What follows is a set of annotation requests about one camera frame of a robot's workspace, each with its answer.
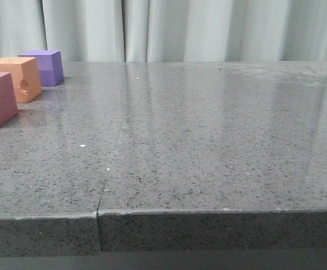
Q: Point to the orange foam cube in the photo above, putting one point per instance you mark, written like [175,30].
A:
[25,77]

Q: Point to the pale grey curtain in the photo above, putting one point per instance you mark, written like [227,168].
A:
[183,31]

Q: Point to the purple foam cube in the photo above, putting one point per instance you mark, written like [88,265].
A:
[49,65]

